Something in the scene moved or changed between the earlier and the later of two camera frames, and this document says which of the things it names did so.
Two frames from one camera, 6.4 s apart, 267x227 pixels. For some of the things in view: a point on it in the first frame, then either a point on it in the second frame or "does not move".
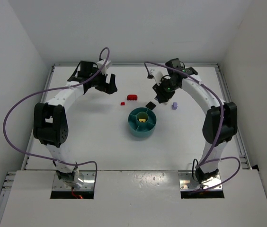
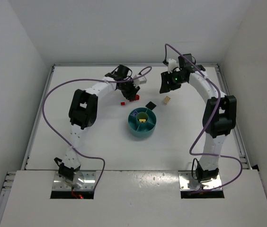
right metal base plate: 187,183 does not move
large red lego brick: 132,97 does not move
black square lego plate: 150,105 does not move
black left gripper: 102,82 → 129,92
